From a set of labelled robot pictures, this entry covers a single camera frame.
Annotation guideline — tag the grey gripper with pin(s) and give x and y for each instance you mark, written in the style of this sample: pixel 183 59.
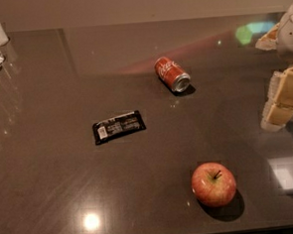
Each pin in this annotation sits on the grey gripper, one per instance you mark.
pixel 290 36

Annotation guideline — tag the red coke can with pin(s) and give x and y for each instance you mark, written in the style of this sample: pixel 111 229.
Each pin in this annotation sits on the red coke can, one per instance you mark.
pixel 172 75

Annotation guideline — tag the red apple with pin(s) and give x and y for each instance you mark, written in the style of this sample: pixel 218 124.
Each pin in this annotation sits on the red apple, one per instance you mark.
pixel 213 184

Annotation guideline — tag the black snack bar wrapper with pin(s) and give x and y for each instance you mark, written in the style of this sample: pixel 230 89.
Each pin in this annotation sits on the black snack bar wrapper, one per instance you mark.
pixel 118 126

